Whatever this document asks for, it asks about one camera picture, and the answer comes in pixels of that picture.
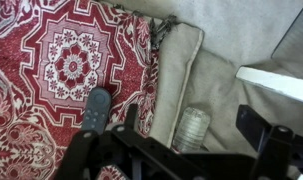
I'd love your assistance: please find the small white side table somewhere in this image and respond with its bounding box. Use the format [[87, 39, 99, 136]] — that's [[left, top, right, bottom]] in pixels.
[[235, 65, 303, 106]]

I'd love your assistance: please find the clear plastic bottle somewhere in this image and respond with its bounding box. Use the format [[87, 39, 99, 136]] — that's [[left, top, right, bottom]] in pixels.
[[171, 106, 212, 154]]

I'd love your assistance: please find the black remote control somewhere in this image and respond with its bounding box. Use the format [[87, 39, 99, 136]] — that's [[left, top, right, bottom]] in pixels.
[[80, 87, 113, 135]]

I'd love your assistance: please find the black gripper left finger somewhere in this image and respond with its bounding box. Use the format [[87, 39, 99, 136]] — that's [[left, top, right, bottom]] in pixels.
[[52, 103, 179, 180]]

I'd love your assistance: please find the beige sofa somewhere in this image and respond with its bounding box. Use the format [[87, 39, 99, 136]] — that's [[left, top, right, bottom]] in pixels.
[[100, 0, 303, 159]]

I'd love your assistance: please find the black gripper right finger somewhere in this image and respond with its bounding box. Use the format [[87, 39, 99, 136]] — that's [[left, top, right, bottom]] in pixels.
[[235, 104, 303, 180]]

